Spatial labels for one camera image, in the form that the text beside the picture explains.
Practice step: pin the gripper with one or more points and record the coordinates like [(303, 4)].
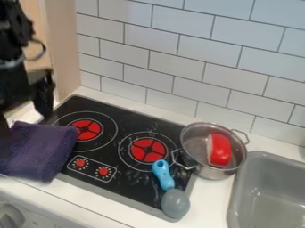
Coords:
[(16, 84)]

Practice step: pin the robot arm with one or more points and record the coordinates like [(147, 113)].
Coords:
[(12, 26)]

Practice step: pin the purple cloth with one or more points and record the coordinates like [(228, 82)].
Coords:
[(37, 150)]

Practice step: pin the toy stove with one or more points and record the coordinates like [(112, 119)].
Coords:
[(123, 166)]

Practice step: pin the blue and grey spoon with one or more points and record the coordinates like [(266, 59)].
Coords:
[(163, 178)]

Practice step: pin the silver pot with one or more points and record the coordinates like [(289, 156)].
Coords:
[(198, 160)]

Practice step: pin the red toy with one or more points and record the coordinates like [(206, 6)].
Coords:
[(220, 150)]

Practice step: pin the toy sink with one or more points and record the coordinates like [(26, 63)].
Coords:
[(270, 193)]

